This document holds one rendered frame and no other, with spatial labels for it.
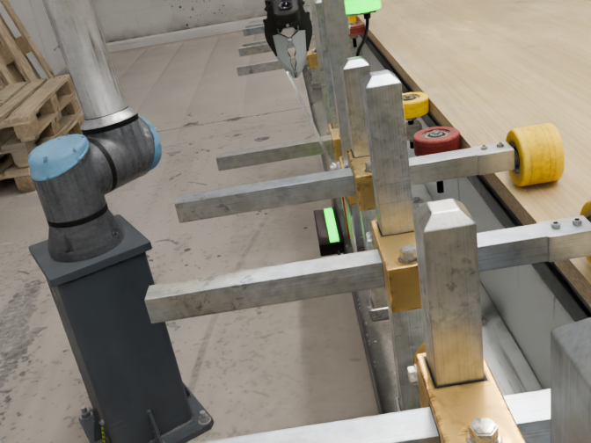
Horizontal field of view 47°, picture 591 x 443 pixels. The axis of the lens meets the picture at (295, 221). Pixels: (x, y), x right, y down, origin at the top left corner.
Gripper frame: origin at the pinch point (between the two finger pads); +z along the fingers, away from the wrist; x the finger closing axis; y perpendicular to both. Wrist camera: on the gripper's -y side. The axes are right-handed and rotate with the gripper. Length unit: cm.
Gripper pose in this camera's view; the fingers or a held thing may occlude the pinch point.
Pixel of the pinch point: (295, 72)
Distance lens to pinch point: 134.4
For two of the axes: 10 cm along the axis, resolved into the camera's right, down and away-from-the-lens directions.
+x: -9.9, 1.6, 0.3
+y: -0.4, -4.2, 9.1
